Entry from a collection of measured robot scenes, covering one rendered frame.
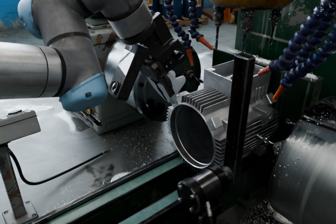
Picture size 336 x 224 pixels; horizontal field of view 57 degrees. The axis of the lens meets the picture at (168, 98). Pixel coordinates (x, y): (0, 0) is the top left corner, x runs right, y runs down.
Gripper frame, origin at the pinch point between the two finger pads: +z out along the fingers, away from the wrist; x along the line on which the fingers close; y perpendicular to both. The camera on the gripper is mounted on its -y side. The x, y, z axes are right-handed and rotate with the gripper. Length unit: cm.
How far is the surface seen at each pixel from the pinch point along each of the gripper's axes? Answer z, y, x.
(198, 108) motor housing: 0.0, 2.0, -7.7
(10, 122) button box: -13.6, -27.2, 16.0
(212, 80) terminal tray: 1.3, 10.2, -4.1
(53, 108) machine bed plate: 21, -20, 67
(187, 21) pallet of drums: 255, 243, 372
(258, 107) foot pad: 8.6, 12.7, -13.3
